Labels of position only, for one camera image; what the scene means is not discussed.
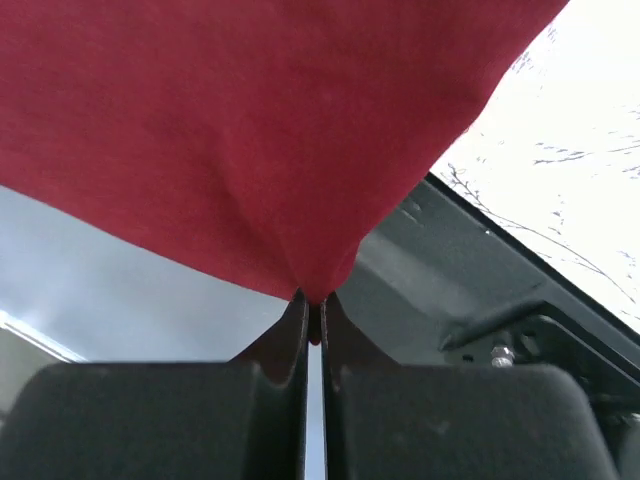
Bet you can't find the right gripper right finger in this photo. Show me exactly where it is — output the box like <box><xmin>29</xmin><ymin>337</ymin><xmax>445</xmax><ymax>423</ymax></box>
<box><xmin>319</xmin><ymin>295</ymin><xmax>617</xmax><ymax>479</ymax></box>

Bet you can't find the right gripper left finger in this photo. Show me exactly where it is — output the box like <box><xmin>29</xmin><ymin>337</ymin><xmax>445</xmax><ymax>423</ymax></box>
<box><xmin>1</xmin><ymin>293</ymin><xmax>309</xmax><ymax>479</ymax></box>

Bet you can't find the dark red t shirt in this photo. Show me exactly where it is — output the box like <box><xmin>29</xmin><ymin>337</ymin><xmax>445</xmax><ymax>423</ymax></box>
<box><xmin>1</xmin><ymin>1</ymin><xmax>563</xmax><ymax>349</ymax></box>

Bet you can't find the floral patterned table mat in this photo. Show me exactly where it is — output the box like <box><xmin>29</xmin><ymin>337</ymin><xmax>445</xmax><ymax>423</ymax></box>
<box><xmin>433</xmin><ymin>1</ymin><xmax>639</xmax><ymax>328</ymax></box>

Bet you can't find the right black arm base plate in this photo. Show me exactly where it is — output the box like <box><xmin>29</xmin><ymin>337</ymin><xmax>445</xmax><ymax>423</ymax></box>
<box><xmin>437</xmin><ymin>297</ymin><xmax>640</xmax><ymax>401</ymax></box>

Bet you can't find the aluminium frame rail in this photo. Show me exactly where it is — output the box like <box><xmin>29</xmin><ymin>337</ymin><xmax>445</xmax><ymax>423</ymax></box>
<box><xmin>0</xmin><ymin>311</ymin><xmax>85</xmax><ymax>424</ymax></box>

